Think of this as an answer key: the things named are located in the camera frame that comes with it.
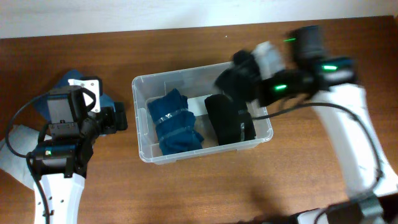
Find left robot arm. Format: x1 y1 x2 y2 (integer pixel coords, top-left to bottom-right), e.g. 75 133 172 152
26 85 127 223

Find white label in bin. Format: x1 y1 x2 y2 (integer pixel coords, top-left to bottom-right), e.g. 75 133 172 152
187 95 210 116

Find folded light grey jeans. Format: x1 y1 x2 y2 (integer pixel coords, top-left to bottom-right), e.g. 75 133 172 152
1 125 39 190

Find clear plastic storage bin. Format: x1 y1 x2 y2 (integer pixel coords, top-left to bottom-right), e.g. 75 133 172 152
132 62 274 165

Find dark teal garment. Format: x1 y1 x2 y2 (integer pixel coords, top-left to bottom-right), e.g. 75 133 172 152
147 88 204 156

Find black garment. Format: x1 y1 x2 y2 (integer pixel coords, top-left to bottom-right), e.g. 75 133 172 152
205 94 256 145

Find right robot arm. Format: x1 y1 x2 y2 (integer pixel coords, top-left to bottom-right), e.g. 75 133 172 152
215 26 397 223

